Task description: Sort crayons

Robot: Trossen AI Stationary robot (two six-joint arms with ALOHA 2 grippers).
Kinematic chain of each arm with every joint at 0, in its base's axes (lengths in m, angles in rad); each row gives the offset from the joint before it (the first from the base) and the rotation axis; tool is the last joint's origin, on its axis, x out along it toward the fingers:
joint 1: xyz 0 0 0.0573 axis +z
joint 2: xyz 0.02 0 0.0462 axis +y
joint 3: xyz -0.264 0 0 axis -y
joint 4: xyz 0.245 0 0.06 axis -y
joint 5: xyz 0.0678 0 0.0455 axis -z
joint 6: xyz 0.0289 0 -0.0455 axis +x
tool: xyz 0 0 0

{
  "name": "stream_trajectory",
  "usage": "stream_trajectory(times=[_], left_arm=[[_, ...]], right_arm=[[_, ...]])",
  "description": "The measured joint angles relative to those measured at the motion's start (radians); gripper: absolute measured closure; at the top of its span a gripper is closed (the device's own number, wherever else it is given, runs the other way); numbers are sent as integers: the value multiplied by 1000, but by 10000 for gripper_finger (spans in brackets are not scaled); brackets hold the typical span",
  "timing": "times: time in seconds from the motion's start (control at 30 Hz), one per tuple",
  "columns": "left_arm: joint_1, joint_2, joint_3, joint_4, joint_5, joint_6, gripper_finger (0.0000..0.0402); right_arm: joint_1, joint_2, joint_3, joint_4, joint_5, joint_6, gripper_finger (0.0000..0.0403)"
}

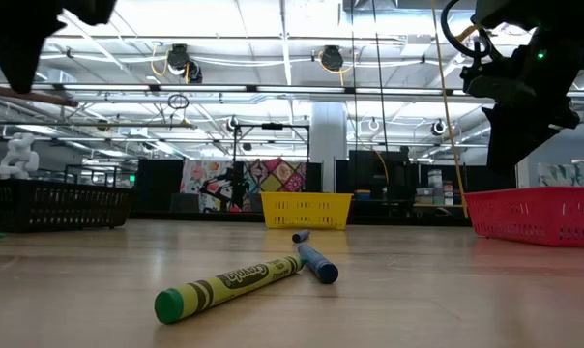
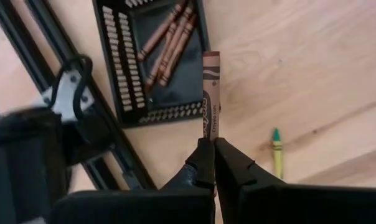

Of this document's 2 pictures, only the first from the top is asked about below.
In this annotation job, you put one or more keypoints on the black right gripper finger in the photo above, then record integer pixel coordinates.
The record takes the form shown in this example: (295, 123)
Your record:
(538, 135)
(500, 140)

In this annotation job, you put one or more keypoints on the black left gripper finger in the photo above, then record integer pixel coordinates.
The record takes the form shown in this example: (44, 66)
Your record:
(21, 53)

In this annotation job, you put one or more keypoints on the brown crayon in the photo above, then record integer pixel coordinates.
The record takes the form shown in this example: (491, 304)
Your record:
(31, 95)

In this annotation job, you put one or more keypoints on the red plastic basket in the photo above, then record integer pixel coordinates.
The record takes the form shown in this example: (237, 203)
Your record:
(538, 217)

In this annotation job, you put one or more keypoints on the black plastic basket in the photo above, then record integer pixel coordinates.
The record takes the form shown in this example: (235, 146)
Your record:
(55, 208)

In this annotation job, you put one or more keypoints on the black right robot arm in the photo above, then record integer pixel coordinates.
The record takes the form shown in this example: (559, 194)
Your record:
(538, 12)

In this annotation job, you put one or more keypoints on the black background robot arm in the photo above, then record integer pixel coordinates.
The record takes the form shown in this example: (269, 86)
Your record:
(224, 186)

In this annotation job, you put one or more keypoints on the wide black panel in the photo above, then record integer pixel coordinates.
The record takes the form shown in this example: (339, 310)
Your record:
(475, 183)

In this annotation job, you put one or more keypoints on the small ceiling reel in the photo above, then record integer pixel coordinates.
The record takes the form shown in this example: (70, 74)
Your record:
(231, 124)
(437, 127)

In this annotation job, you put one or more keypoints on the stacked storage boxes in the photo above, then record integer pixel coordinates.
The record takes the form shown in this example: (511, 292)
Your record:
(434, 186)

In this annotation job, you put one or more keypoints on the black metal railing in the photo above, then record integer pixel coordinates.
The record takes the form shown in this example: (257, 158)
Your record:
(91, 167)

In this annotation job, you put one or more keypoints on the blue yellow bin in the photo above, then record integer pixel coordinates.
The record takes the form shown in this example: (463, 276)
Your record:
(362, 194)

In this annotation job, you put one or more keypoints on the white pillar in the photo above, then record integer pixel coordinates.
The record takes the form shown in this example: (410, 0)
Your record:
(328, 145)

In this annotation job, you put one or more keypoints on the yellow plastic basket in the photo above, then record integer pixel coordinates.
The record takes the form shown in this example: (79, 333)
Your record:
(306, 211)

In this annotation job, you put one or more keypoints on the colourful patterned quilt panel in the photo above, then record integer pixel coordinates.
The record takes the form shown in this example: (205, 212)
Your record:
(272, 176)

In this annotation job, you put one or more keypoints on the long ceiling light bar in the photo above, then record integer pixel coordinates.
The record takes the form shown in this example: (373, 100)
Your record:
(272, 89)

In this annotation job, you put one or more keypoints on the abstract wall painting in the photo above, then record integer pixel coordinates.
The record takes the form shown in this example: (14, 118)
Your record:
(570, 174)

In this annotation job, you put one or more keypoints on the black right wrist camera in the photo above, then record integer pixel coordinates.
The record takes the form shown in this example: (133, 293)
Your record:
(487, 82)

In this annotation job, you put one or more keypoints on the black metal stand frame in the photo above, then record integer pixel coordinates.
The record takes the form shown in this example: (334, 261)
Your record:
(271, 126)

